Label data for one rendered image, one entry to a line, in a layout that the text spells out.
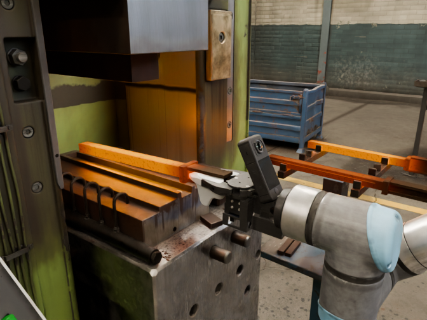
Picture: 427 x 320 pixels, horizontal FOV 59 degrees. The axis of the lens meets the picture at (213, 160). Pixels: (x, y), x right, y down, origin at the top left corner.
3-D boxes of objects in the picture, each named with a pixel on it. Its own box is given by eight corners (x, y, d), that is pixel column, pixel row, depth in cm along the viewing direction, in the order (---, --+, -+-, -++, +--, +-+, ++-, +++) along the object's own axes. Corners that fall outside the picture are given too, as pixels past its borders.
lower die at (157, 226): (209, 213, 86) (209, 178, 83) (143, 252, 70) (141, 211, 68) (93, 173, 109) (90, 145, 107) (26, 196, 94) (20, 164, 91)
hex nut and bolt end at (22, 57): (37, 91, 63) (30, 47, 60) (20, 93, 61) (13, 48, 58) (28, 90, 64) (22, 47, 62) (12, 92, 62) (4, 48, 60)
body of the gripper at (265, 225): (218, 223, 69) (277, 245, 62) (218, 180, 66) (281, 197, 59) (241, 208, 75) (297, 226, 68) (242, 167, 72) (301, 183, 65)
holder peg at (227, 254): (232, 260, 78) (232, 249, 77) (225, 266, 76) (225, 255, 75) (216, 254, 80) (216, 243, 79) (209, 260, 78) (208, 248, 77)
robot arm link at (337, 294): (387, 315, 65) (399, 253, 61) (361, 357, 57) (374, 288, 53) (335, 291, 71) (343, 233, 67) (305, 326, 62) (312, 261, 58)
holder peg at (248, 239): (251, 244, 84) (252, 233, 83) (245, 250, 82) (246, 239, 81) (236, 239, 86) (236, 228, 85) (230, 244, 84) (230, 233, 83)
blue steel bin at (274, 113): (323, 137, 492) (328, 81, 469) (303, 153, 428) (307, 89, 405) (241, 126, 551) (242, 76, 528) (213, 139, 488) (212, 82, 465)
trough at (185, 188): (194, 191, 80) (194, 185, 79) (178, 199, 76) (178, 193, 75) (75, 154, 103) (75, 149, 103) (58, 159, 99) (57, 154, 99)
